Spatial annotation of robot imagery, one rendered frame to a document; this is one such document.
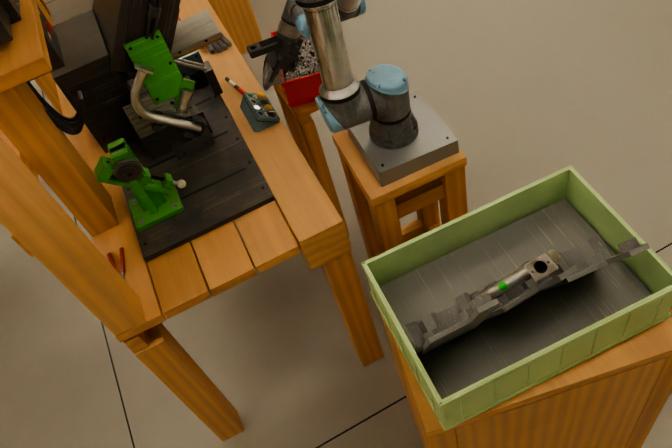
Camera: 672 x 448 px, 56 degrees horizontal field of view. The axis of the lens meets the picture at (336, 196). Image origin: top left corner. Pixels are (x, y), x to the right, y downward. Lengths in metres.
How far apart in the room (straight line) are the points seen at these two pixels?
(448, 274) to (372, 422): 0.91
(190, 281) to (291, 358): 0.90
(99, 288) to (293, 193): 0.61
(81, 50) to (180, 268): 0.76
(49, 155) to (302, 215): 0.70
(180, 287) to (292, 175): 0.47
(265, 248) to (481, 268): 0.60
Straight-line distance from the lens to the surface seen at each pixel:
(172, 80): 2.08
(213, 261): 1.85
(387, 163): 1.87
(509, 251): 1.74
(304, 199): 1.86
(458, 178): 2.01
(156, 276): 1.90
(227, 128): 2.16
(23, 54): 1.65
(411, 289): 1.69
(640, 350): 1.71
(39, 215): 1.48
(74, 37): 2.25
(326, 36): 1.65
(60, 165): 1.90
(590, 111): 3.31
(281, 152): 2.01
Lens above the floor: 2.30
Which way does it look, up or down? 49 degrees down
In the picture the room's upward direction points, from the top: 17 degrees counter-clockwise
